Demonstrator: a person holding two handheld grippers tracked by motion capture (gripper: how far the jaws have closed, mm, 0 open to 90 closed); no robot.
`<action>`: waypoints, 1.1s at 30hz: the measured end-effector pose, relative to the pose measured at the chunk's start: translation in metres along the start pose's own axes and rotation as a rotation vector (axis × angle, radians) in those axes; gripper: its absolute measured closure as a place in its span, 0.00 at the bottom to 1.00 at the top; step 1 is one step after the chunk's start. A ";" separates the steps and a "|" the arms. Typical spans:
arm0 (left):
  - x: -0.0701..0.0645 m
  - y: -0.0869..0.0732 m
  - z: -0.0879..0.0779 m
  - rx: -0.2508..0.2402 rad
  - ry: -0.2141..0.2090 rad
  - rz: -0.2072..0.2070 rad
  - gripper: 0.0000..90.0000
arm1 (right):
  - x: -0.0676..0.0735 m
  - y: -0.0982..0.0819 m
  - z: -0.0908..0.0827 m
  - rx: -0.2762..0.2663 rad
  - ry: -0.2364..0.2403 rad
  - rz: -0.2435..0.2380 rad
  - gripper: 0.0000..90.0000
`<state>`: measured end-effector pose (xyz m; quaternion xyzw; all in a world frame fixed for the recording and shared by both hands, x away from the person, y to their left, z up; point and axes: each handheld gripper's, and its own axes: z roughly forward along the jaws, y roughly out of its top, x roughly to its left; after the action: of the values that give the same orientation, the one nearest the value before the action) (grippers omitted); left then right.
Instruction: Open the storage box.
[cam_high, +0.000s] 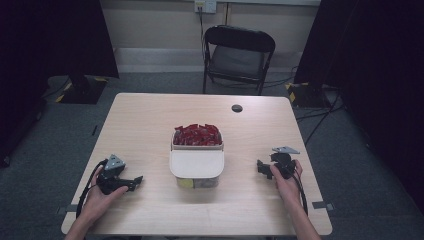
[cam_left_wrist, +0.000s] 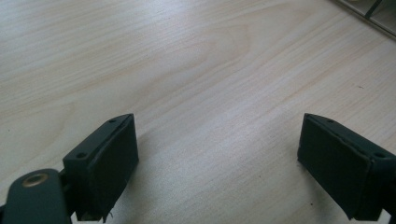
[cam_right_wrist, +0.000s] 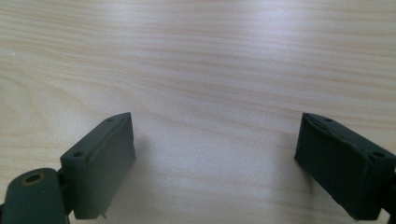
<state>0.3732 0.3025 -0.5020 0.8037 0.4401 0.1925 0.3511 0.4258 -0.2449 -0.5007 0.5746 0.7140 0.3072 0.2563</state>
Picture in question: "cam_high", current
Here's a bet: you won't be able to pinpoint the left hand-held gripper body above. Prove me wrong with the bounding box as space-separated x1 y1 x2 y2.
95 154 130 196

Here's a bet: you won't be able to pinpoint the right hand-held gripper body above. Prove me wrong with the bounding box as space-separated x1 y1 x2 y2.
269 145 301 180

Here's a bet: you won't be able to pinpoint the white box lid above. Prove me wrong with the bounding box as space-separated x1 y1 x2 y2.
168 148 226 180

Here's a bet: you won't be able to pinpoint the clear storage box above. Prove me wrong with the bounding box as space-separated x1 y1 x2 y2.
168 129 226 190

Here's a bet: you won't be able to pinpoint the person's right hand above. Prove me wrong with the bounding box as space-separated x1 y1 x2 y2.
269 158 304 205

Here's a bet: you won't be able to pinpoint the person's left hand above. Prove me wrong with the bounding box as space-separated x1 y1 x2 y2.
77 166 130 225

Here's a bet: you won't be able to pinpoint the yellow cup inside box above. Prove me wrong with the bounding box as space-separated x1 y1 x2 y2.
176 178 195 189

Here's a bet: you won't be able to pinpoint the grey tape strip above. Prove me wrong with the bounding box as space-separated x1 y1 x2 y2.
311 200 336 212
55 203 80 215

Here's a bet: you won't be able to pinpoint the pile of red packets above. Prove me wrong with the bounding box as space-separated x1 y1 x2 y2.
172 123 223 147

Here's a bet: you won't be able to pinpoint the black stand base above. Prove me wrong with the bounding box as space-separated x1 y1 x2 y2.
54 73 110 105
284 81 335 110

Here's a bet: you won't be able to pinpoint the black folding chair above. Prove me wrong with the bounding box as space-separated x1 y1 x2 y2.
201 24 277 97

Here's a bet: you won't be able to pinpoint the black curtain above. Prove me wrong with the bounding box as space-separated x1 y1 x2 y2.
0 0 120 101
293 0 424 214

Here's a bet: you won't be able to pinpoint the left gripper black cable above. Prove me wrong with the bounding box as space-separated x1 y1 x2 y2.
75 158 110 220

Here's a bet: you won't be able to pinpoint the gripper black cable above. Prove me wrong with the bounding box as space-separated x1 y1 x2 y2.
289 168 310 217
75 158 110 220

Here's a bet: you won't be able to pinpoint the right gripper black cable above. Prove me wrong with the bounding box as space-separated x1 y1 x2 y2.
289 168 310 217

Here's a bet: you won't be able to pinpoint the black floor cables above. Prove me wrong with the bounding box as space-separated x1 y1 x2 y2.
294 89 346 147

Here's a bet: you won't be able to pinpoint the black power cable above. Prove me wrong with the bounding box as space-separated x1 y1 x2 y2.
198 5 208 63

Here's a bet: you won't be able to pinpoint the white wall outlet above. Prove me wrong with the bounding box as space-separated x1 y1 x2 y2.
194 0 218 15

